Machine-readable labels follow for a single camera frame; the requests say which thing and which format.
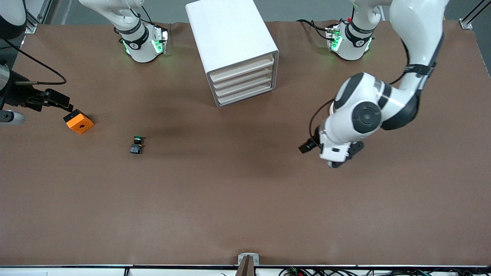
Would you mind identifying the grey metal mount bracket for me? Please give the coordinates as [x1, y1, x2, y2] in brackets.
[237, 253, 260, 266]

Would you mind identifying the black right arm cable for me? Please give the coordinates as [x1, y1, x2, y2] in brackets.
[0, 38, 67, 85]

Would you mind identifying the white drawer cabinet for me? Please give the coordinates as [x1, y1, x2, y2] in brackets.
[186, 0, 279, 108]

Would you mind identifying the white plastic drawer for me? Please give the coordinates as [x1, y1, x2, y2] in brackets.
[209, 54, 275, 82]
[210, 63, 275, 90]
[216, 80, 276, 107]
[213, 72, 275, 98]

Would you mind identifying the bundle of coloured cables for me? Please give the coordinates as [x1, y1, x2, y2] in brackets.
[278, 266, 491, 276]

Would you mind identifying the orange box with hole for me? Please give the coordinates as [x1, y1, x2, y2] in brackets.
[63, 109, 94, 135]

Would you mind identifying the white table edge rail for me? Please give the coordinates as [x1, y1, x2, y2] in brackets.
[0, 264, 491, 276]

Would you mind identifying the black base cable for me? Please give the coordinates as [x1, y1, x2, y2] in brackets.
[296, 19, 335, 41]

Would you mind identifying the brown table mat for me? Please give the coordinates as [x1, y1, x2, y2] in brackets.
[0, 19, 491, 268]

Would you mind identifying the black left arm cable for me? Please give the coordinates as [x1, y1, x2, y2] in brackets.
[308, 38, 412, 141]

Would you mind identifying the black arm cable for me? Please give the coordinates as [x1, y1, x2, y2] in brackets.
[0, 38, 67, 85]
[308, 38, 412, 141]

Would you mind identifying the aluminium frame profile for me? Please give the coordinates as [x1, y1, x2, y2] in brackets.
[458, 0, 491, 30]
[23, 0, 53, 35]

